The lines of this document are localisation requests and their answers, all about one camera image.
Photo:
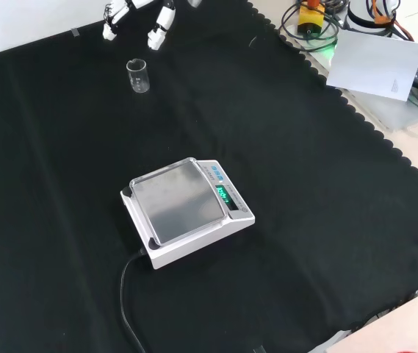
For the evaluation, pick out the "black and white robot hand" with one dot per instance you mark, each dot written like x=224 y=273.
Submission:
x=165 y=20

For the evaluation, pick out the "small clear glass beaker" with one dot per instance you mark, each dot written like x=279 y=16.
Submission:
x=139 y=79

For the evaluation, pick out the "grey tape strip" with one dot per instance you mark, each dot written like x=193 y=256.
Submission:
x=259 y=349
x=75 y=33

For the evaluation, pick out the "yellow stop button box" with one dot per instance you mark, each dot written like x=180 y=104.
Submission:
x=309 y=16

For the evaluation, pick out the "white electronic balance steel pan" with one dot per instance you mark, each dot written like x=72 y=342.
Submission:
x=179 y=202

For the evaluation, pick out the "white paper sheet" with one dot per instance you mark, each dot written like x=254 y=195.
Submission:
x=374 y=64

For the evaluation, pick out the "black scalloped bench cloth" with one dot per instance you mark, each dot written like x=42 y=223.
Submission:
x=304 y=184

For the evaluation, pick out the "grey metal base plate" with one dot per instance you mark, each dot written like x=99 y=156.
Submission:
x=396 y=114

